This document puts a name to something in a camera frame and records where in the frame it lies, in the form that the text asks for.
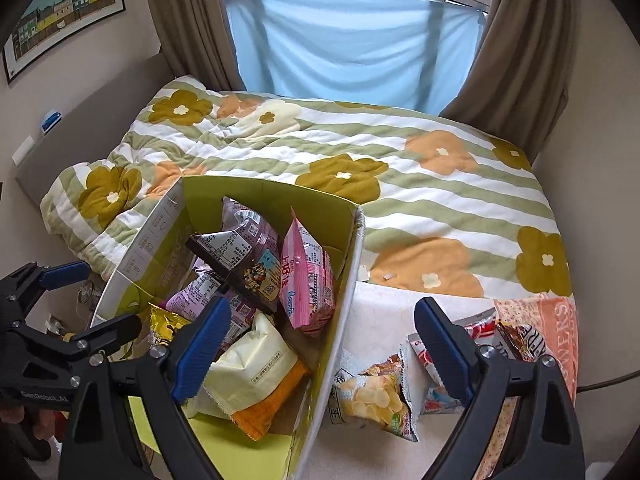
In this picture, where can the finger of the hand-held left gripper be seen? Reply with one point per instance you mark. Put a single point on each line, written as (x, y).
(107, 332)
(65, 274)

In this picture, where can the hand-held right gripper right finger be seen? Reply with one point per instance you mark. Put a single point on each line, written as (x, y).
(445, 355)

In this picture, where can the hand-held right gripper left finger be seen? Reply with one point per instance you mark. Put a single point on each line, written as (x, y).
(202, 350)

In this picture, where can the red white snack packet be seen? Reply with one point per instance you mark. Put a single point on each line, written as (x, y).
(422, 355)

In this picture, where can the gold snack packet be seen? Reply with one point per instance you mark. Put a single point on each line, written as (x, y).
(167, 325)

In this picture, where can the pale yellow snack packet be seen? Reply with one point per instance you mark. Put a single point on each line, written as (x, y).
(255, 360)

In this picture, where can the potato chips packet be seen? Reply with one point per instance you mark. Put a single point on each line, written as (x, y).
(372, 400)

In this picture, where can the orange snack packet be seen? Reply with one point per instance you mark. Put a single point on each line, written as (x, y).
(270, 405)

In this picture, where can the small black snack packet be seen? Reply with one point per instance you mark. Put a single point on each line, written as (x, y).
(222, 252)

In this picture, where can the pink snack packet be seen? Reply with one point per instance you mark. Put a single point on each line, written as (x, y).
(307, 280)

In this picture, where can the dark purple snack packet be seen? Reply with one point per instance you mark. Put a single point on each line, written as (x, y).
(250, 230)

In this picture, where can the yellow-green cardboard box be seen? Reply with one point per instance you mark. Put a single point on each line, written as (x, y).
(320, 220)

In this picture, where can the person's left hand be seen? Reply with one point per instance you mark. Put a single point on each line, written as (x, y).
(40, 422)

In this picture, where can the clear glass bottle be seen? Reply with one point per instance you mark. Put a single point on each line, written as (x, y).
(87, 291)

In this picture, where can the orange patterned towel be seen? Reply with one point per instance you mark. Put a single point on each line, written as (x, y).
(545, 320)

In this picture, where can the grey headboard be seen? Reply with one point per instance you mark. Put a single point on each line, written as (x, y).
(95, 125)

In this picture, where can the blue white small object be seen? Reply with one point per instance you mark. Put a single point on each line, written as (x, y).
(51, 121)

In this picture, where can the flower striped quilt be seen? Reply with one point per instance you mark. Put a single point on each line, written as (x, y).
(400, 175)

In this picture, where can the framed houses picture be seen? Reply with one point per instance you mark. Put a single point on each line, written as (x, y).
(65, 5)

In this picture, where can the brown curtain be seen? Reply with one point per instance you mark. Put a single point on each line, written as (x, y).
(190, 20)
(520, 50)

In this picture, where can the light blue cloth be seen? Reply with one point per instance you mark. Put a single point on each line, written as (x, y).
(345, 45)

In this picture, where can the white wall switch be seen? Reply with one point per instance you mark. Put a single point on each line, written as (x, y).
(23, 149)

